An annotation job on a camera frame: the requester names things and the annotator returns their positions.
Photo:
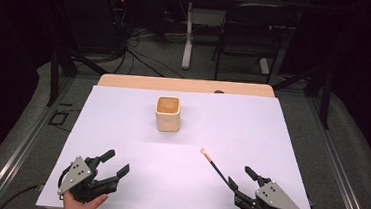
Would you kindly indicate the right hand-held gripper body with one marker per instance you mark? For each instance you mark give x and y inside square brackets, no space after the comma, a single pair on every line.
[271,198]

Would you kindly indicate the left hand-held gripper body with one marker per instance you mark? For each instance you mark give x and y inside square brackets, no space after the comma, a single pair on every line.
[79,174]

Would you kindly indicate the wooden pencil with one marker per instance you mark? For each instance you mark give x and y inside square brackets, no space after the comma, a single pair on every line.
[216,169]

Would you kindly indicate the person's left hand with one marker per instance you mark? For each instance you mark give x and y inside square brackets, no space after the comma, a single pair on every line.
[80,207]

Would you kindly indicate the white paper sheet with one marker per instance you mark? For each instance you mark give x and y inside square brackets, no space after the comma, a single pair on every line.
[181,171]

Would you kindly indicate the beige square cup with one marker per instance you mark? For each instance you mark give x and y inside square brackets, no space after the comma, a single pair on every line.
[168,114]

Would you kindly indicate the black metal stand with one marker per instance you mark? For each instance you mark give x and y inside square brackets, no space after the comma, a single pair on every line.
[318,91]
[59,71]

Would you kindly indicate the black folding chair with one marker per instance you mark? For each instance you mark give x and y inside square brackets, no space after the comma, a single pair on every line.
[253,39]

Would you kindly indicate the aluminium floor rail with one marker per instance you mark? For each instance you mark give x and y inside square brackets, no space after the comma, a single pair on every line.
[19,151]
[339,170]

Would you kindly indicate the white desk frame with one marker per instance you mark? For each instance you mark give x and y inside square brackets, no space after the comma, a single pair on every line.
[213,23]

